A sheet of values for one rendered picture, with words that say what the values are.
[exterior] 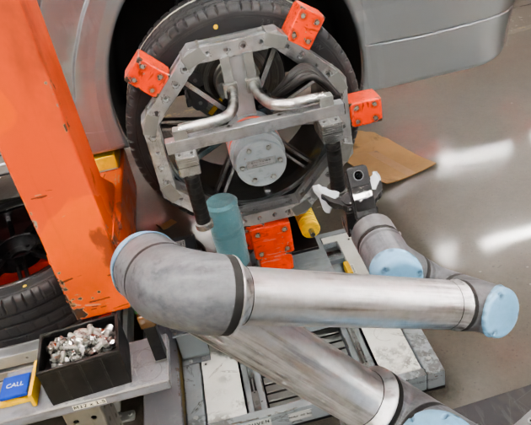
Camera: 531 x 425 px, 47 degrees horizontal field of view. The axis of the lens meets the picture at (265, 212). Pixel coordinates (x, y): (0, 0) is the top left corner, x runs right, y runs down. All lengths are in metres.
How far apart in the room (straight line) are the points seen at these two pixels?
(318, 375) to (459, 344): 1.11
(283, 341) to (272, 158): 0.58
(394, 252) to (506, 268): 1.35
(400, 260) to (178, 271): 0.46
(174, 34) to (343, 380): 0.94
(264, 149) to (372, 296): 0.63
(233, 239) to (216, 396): 0.59
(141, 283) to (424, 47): 1.45
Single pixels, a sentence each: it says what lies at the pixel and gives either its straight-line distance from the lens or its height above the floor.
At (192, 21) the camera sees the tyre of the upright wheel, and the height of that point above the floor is 1.16.
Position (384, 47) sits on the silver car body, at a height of 0.88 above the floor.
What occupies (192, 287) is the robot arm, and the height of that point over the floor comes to 1.05.
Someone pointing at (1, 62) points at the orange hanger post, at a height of 1.22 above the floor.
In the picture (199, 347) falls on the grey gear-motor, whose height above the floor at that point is 0.12.
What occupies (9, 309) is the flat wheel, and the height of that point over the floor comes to 0.47.
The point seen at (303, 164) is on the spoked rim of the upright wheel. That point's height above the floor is 0.68.
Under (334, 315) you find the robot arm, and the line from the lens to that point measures 0.92.
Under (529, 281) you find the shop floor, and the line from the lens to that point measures 2.41.
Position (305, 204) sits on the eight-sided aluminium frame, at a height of 0.61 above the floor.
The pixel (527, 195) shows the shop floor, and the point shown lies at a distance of 2.87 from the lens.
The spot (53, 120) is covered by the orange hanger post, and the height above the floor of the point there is 1.08.
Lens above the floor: 1.56
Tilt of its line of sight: 33 degrees down
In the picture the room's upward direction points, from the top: 11 degrees counter-clockwise
